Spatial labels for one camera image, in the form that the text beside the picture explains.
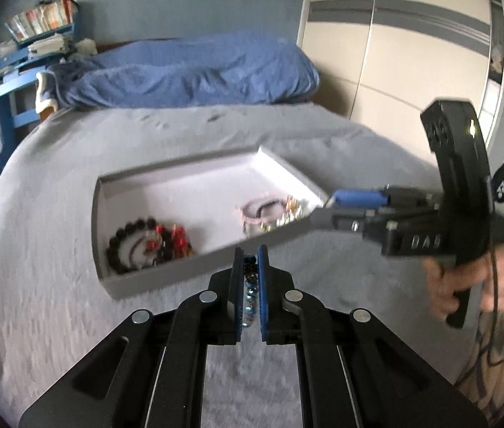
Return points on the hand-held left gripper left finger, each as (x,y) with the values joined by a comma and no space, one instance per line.
(234,294)

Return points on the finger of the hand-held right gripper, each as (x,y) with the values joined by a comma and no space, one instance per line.
(354,197)
(332,219)

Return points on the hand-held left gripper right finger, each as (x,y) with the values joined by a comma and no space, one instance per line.
(264,294)

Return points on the grey shallow cardboard box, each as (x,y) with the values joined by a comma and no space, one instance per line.
(198,187)

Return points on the beige wardrobe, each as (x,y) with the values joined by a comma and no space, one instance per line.
(412,53)

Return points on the grey bed blanket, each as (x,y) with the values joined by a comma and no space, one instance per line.
(55,321)

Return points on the person's patterned clothing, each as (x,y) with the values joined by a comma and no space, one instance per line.
(483,365)

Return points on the blue pillow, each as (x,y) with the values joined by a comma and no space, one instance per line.
(189,71)

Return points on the white yellow cloth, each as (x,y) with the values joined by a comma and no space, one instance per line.
(46,98)

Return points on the blue wooden table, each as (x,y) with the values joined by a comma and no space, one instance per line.
(9,107)

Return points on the pile of papers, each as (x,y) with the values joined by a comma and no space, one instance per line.
(42,49)

